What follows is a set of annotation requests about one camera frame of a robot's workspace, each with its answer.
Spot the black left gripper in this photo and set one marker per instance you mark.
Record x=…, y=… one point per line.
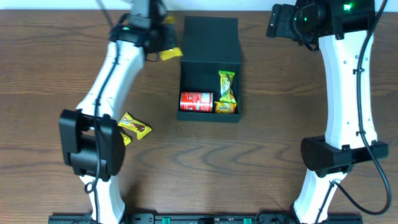
x=165, y=40

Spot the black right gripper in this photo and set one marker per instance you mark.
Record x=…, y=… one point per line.
x=277, y=21

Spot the red soda can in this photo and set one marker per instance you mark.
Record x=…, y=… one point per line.
x=196, y=102

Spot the green yellow snack packet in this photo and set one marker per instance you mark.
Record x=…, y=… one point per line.
x=226, y=81

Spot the yellow chocolate cake packet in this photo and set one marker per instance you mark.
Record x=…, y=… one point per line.
x=129, y=122
x=126, y=139

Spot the yellow almond biscuit packet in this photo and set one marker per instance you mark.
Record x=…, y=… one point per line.
x=225, y=108

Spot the plain yellow snack packet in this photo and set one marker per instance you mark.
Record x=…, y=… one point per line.
x=171, y=53

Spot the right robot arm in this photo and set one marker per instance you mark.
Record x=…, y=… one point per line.
x=342, y=30

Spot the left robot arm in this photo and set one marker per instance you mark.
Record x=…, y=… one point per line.
x=92, y=144

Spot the black open gift box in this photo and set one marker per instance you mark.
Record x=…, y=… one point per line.
x=210, y=44

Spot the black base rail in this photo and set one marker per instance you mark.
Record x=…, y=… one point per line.
x=262, y=218

